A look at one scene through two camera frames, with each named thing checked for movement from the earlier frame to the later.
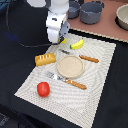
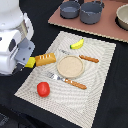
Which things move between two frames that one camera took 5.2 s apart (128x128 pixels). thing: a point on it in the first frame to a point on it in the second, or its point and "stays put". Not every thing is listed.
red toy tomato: (43, 89) stays put
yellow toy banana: (77, 45) stays put
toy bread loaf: (45, 58) stays put
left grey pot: (74, 9) stays put
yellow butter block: (63, 41) to (30, 63)
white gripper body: (57, 26) to (10, 40)
